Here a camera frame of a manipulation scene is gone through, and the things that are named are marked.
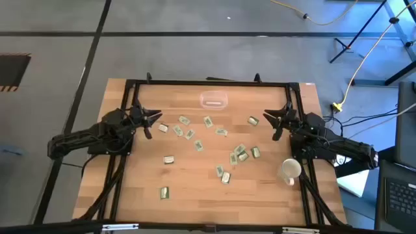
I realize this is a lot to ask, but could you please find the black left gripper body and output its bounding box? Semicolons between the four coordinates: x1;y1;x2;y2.
128;99;154;130

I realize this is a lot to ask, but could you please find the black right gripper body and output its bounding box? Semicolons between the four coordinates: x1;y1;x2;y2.
278;101;300;131

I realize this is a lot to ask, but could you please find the clear plastic bin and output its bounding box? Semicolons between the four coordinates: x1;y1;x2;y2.
199;90;229;111

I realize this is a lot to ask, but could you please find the white ceramic mug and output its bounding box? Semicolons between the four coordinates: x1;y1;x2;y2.
277;158;302;187

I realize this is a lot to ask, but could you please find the white sheet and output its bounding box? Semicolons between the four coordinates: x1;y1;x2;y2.
336;168;371;198

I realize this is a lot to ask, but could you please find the thin black stand pole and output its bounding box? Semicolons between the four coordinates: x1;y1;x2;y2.
329;0;389;64

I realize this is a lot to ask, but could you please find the dark grey flat panel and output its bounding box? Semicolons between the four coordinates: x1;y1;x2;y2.
395;81;416;170

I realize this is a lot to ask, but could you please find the black legged desk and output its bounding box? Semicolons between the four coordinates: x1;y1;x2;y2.
383;0;416;86

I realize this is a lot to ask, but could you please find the black striped floor mat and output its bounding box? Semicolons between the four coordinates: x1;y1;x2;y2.
0;53;33;93

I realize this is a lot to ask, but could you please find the black laptop keyboard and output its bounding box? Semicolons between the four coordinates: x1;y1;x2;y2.
374;159;416;233

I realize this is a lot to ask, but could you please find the black aluminium rig frame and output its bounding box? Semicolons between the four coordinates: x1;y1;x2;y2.
0;77;416;234

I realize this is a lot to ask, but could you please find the yellow extension cable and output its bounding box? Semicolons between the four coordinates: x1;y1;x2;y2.
331;0;416;113
269;0;359;27

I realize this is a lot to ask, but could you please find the silver metal bracket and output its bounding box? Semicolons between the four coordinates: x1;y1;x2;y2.
281;226;321;234
101;223;140;232

